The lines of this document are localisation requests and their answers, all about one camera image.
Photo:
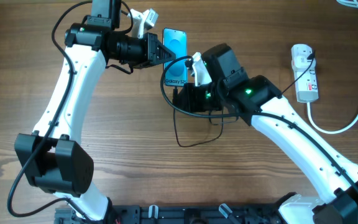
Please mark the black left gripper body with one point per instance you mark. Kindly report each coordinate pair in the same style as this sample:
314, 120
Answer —
151, 40

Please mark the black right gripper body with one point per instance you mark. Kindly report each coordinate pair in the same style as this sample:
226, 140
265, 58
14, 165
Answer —
202, 97

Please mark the Galaxy smartphone with teal screen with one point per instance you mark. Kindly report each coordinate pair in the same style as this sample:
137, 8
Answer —
176, 41

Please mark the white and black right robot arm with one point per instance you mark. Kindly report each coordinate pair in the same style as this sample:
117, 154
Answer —
221, 83

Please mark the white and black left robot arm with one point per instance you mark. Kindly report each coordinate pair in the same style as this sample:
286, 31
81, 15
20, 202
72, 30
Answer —
51, 156

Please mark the white USB charger plug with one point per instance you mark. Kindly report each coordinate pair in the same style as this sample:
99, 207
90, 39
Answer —
302, 62

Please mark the white power strip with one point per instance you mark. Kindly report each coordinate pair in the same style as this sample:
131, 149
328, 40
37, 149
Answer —
306, 87

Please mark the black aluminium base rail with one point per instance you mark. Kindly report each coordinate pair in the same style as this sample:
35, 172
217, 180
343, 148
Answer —
247, 214

